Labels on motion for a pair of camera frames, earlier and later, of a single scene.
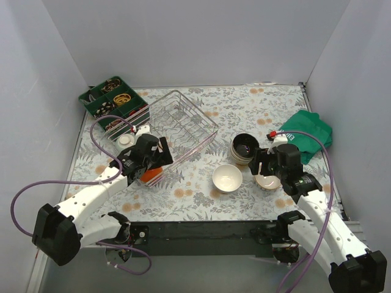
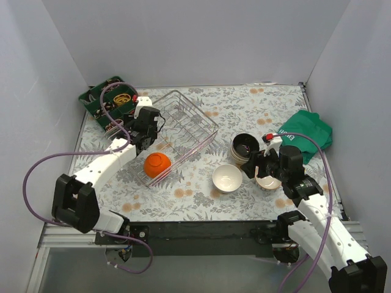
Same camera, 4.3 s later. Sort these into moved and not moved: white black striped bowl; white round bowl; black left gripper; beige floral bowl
Moved: black left gripper
Not moved: beige floral bowl; white black striped bowl; white round bowl
